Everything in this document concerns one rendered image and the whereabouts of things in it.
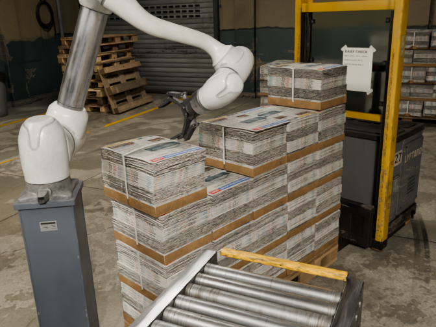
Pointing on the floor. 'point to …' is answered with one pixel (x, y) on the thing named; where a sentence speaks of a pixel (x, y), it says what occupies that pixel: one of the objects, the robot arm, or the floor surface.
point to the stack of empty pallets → (98, 98)
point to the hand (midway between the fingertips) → (168, 121)
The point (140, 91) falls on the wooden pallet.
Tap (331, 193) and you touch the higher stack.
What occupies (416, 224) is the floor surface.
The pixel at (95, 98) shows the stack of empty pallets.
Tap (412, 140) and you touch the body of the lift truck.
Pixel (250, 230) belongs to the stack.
